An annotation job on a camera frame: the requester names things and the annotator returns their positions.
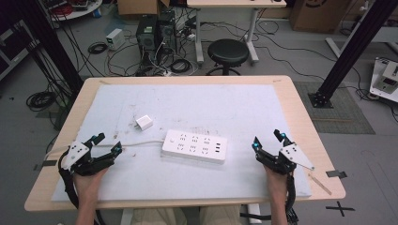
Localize black metal stand post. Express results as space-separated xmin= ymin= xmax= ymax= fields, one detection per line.
xmin=8 ymin=0 xmax=84 ymax=96
xmin=307 ymin=0 xmax=398 ymax=110

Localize wooden table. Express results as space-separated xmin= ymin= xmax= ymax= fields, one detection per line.
xmin=23 ymin=74 xmax=347 ymax=213

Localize person's right hand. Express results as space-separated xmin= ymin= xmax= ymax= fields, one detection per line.
xmin=264 ymin=165 xmax=289 ymax=202

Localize black computer tower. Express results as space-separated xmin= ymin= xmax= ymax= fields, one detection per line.
xmin=156 ymin=10 xmax=178 ymax=54
xmin=135 ymin=14 xmax=160 ymax=65

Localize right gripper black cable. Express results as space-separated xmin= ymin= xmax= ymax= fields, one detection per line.
xmin=284 ymin=172 xmax=299 ymax=225

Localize white power strip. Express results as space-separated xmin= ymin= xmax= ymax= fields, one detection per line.
xmin=161 ymin=128 xmax=229 ymax=165

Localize white device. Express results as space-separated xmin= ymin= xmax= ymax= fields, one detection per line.
xmin=368 ymin=56 xmax=398 ymax=104

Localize white power strip cable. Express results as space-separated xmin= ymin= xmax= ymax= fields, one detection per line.
xmin=43 ymin=140 xmax=165 ymax=161

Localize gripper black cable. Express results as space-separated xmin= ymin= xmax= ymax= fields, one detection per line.
xmin=57 ymin=149 xmax=80 ymax=210
xmin=284 ymin=172 xmax=299 ymax=225

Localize large cardboard box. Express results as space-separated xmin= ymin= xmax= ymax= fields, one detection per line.
xmin=288 ymin=0 xmax=352 ymax=35

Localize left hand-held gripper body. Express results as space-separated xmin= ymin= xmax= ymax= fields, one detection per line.
xmin=60 ymin=141 xmax=116 ymax=176

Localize person's left hand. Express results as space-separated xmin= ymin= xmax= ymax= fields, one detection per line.
xmin=72 ymin=167 xmax=110 ymax=202

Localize black round stool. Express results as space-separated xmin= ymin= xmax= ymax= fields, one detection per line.
xmin=206 ymin=38 xmax=251 ymax=77

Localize white-legged desk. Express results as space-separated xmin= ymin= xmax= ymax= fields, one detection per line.
xmin=186 ymin=0 xmax=288 ymax=66

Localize grey metal rack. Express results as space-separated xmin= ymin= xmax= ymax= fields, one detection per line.
xmin=0 ymin=20 xmax=41 ymax=83

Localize grey floor mat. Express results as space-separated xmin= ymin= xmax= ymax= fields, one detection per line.
xmin=293 ymin=81 xmax=376 ymax=136

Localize round white table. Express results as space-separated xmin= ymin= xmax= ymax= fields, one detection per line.
xmin=38 ymin=0 xmax=104 ymax=23

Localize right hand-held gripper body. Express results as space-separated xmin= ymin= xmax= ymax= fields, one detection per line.
xmin=254 ymin=142 xmax=315 ymax=176

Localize thin wooden stick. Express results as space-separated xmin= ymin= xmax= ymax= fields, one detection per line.
xmin=307 ymin=172 xmax=333 ymax=197

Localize white power supply box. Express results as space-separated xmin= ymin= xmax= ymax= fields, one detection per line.
xmin=105 ymin=27 xmax=127 ymax=52

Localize black cable coil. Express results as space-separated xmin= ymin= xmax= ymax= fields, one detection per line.
xmin=169 ymin=58 xmax=192 ymax=75
xmin=25 ymin=90 xmax=58 ymax=113
xmin=86 ymin=40 xmax=109 ymax=55

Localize white charger plug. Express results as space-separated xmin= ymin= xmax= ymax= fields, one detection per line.
xmin=134 ymin=114 xmax=155 ymax=132

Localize black tape strip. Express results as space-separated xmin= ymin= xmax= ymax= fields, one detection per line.
xmin=325 ymin=170 xmax=348 ymax=180
xmin=33 ymin=159 xmax=59 ymax=172

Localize white foam mat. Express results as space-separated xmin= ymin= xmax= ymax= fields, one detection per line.
xmin=51 ymin=82 xmax=313 ymax=203

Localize person's beige pants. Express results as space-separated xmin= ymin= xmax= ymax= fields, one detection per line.
xmin=129 ymin=203 xmax=242 ymax=225

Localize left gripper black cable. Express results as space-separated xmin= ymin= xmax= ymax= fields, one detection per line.
xmin=57 ymin=149 xmax=80 ymax=210

